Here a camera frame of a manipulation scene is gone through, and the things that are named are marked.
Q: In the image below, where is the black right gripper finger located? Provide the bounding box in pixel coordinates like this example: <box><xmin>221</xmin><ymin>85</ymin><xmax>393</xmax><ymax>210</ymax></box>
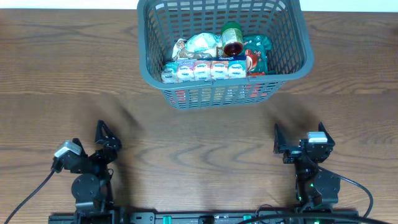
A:
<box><xmin>274</xmin><ymin>124</ymin><xmax>287</xmax><ymax>154</ymax></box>
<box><xmin>318</xmin><ymin>122</ymin><xmax>335</xmax><ymax>146</ymax></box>

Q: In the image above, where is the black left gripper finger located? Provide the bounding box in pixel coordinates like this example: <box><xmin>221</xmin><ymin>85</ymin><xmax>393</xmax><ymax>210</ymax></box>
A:
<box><xmin>72</xmin><ymin>138</ymin><xmax>87</xmax><ymax>156</ymax></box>
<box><xmin>95</xmin><ymin>119</ymin><xmax>122</xmax><ymax>151</ymax></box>

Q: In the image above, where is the orange spaghetti pasta packet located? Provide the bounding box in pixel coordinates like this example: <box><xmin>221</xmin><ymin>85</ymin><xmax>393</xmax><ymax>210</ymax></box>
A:
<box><xmin>175</xmin><ymin>83</ymin><xmax>276</xmax><ymax>107</ymax></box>

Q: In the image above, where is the Kleenex tissue multipack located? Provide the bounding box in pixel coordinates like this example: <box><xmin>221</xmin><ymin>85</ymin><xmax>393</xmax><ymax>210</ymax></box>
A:
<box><xmin>161</xmin><ymin>55</ymin><xmax>247</xmax><ymax>84</ymax></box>

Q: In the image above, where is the green Nescafe coffee bag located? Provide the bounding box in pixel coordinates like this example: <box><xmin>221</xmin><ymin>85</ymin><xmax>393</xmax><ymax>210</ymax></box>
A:
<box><xmin>243</xmin><ymin>34</ymin><xmax>272</xmax><ymax>77</ymax></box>

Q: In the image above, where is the beige cookie snack bag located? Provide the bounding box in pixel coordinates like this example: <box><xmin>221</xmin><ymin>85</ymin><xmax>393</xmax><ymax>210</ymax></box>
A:
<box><xmin>171</xmin><ymin>39</ymin><xmax>227</xmax><ymax>61</ymax></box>

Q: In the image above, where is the green lid spice jar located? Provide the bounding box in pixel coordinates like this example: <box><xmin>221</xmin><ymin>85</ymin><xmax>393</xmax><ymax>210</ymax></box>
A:
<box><xmin>221</xmin><ymin>22</ymin><xmax>244</xmax><ymax>56</ymax></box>

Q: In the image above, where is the teal small packet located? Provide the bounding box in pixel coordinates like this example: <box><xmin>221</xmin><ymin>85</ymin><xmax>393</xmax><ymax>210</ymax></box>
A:
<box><xmin>185</xmin><ymin>33</ymin><xmax>220</xmax><ymax>52</ymax></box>

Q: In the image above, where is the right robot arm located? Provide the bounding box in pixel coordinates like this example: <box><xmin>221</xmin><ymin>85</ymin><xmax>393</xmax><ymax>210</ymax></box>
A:
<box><xmin>274</xmin><ymin>123</ymin><xmax>340</xmax><ymax>210</ymax></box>

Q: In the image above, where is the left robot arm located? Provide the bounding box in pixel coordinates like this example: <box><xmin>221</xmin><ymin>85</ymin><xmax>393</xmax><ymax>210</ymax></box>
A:
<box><xmin>52</xmin><ymin>120</ymin><xmax>122</xmax><ymax>212</ymax></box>

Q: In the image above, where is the grey plastic shopping basket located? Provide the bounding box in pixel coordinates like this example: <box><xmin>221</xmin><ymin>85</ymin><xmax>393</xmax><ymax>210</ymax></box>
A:
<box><xmin>137</xmin><ymin>0</ymin><xmax>314</xmax><ymax>110</ymax></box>

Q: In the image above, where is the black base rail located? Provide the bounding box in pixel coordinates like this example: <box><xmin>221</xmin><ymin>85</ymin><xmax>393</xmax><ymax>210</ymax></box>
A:
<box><xmin>48</xmin><ymin>210</ymin><xmax>360</xmax><ymax>224</ymax></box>

